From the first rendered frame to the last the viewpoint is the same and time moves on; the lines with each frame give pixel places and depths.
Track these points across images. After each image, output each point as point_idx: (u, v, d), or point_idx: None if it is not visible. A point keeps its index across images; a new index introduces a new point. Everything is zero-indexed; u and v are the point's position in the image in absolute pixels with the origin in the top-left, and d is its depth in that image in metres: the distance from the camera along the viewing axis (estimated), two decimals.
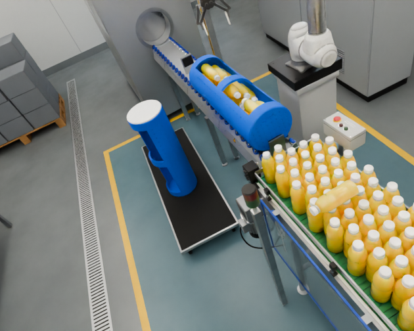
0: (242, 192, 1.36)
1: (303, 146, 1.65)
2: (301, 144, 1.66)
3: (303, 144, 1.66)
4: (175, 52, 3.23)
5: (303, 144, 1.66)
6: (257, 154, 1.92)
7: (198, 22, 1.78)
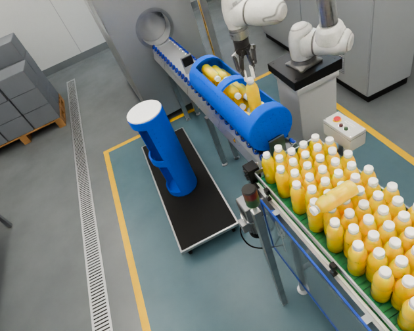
0: (242, 192, 1.36)
1: (303, 146, 1.65)
2: (301, 144, 1.66)
3: (303, 144, 1.66)
4: (175, 52, 3.23)
5: (303, 144, 1.66)
6: (257, 154, 1.92)
7: (252, 60, 1.66)
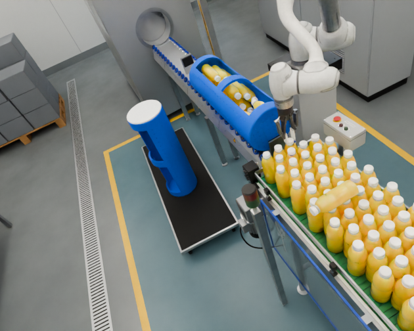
0: (242, 192, 1.36)
1: (303, 146, 1.65)
2: (301, 144, 1.66)
3: (303, 144, 1.66)
4: (175, 52, 3.23)
5: (303, 144, 1.66)
6: (257, 154, 1.92)
7: (293, 123, 1.66)
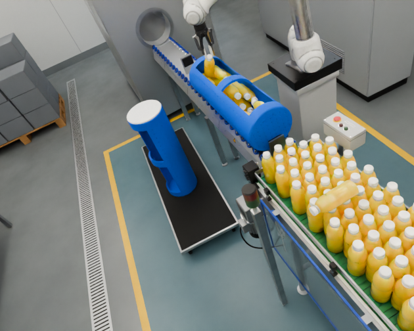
0: (242, 192, 1.36)
1: (303, 146, 1.65)
2: (301, 144, 1.66)
3: (303, 144, 1.66)
4: (175, 52, 3.23)
5: (303, 144, 1.66)
6: (257, 154, 1.92)
7: (210, 41, 2.09)
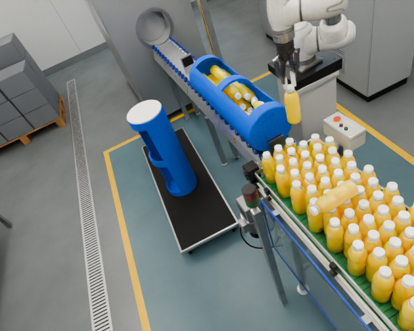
0: (242, 192, 1.36)
1: (303, 146, 1.65)
2: (301, 144, 1.66)
3: (303, 144, 1.66)
4: (175, 52, 3.23)
5: (303, 144, 1.66)
6: (257, 154, 1.92)
7: None
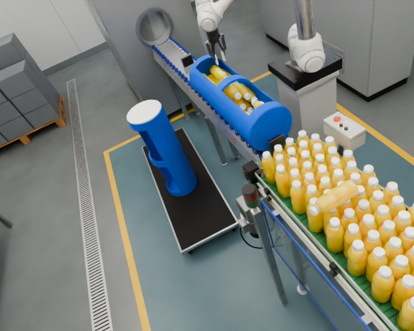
0: (242, 192, 1.36)
1: (303, 146, 1.65)
2: (301, 144, 1.66)
3: (303, 144, 1.66)
4: (175, 52, 3.23)
5: (303, 144, 1.66)
6: (257, 154, 1.92)
7: (223, 46, 2.11)
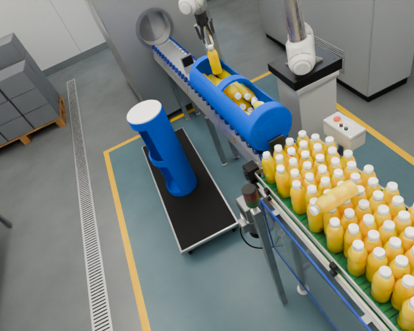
0: (242, 192, 1.36)
1: (303, 146, 1.65)
2: (301, 144, 1.66)
3: (303, 144, 1.66)
4: (175, 52, 3.23)
5: (303, 144, 1.66)
6: (257, 154, 1.92)
7: (211, 31, 2.16)
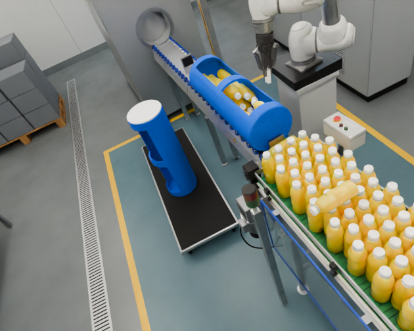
0: (242, 192, 1.36)
1: (303, 146, 1.65)
2: (301, 144, 1.66)
3: (303, 144, 1.65)
4: (175, 52, 3.23)
5: (303, 144, 1.66)
6: (257, 154, 1.92)
7: None
